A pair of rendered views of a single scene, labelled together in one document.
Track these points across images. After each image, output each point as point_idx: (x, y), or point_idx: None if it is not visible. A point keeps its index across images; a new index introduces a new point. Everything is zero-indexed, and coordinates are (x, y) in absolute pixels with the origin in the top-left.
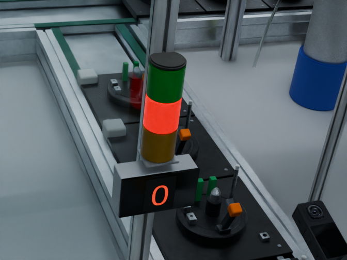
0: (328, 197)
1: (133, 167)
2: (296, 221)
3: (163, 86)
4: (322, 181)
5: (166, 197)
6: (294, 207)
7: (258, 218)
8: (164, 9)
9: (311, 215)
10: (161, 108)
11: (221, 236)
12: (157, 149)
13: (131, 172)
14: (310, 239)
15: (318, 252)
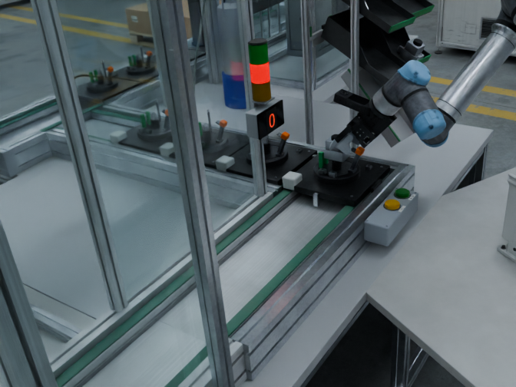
0: (297, 137)
1: (255, 110)
2: (338, 101)
3: (262, 54)
4: (310, 108)
5: (274, 121)
6: None
7: (287, 147)
8: (248, 15)
9: (344, 94)
10: (263, 67)
11: (282, 157)
12: (266, 92)
13: (256, 111)
14: (351, 103)
15: (358, 105)
